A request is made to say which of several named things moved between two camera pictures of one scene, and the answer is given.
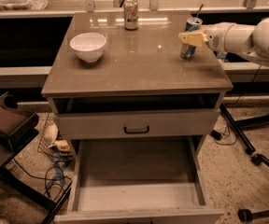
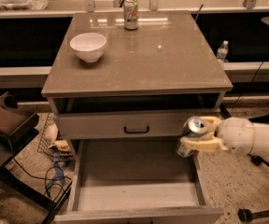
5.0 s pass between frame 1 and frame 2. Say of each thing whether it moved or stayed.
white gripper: moved
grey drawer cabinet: stayed
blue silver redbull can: moved
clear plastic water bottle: stayed
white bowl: stayed
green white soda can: stayed
